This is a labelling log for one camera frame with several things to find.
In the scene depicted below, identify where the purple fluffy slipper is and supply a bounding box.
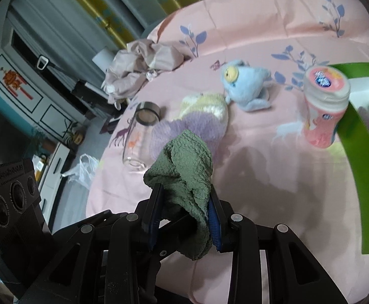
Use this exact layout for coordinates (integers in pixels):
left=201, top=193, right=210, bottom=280
left=149, top=113, right=228, bottom=162

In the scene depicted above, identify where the green knitted cloth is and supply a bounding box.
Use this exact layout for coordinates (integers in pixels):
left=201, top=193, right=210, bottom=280
left=143, top=130, right=213, bottom=260

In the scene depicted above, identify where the green cardboard box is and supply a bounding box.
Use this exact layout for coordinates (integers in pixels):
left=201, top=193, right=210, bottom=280
left=333, top=63, right=369, bottom=255

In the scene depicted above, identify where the white paper roll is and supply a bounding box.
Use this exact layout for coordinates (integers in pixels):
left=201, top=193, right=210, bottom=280
left=92, top=47, right=116, bottom=73

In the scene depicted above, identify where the pink floral tablecloth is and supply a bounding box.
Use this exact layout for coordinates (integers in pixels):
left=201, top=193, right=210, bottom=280
left=86, top=0, right=369, bottom=303

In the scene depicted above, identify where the white cabinet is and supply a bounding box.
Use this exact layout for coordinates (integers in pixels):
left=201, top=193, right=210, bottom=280
left=0, top=28, right=85, bottom=225

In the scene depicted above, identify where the crumpled beige cloth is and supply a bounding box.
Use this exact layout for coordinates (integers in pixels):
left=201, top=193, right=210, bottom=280
left=101, top=39, right=186, bottom=105

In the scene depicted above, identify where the yellow white knitted hat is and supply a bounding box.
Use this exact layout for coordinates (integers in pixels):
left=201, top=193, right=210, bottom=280
left=178, top=93, right=229, bottom=129

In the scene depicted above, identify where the teal curtain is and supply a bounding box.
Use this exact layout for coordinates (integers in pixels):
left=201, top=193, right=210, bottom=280
left=10, top=0, right=299, bottom=102

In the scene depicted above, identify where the pink snack jar white lid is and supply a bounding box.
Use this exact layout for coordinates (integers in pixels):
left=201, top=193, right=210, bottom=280
left=303, top=66, right=351, bottom=148

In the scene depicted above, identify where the clear glass bottle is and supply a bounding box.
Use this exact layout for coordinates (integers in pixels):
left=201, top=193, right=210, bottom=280
left=123, top=102, right=160, bottom=171

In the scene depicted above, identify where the light blue plush toy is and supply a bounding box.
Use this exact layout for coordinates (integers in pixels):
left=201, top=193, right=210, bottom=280
left=221, top=60, right=271, bottom=112

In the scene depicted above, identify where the white plastic bag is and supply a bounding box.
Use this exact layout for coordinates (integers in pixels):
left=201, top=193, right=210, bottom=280
left=62, top=154, right=99, bottom=190

